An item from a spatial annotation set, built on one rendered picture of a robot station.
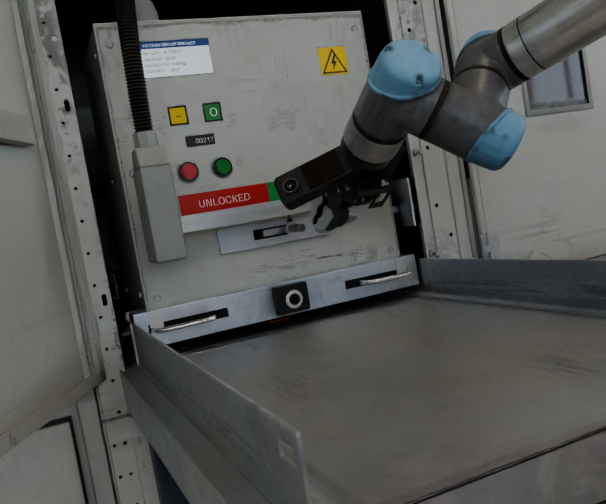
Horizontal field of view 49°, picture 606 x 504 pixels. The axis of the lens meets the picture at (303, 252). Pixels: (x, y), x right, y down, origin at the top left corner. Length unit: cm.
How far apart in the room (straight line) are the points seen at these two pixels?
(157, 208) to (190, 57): 30
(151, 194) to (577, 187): 88
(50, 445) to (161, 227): 36
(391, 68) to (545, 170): 71
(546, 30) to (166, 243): 59
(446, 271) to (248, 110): 45
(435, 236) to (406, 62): 56
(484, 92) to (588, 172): 70
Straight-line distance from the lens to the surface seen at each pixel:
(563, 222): 145
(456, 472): 51
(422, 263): 128
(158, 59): 116
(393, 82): 77
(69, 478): 109
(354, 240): 123
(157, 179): 101
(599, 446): 57
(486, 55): 90
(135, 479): 112
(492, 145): 80
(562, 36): 87
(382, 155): 85
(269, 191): 117
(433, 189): 128
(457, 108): 79
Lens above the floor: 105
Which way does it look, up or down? 4 degrees down
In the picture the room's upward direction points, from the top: 10 degrees counter-clockwise
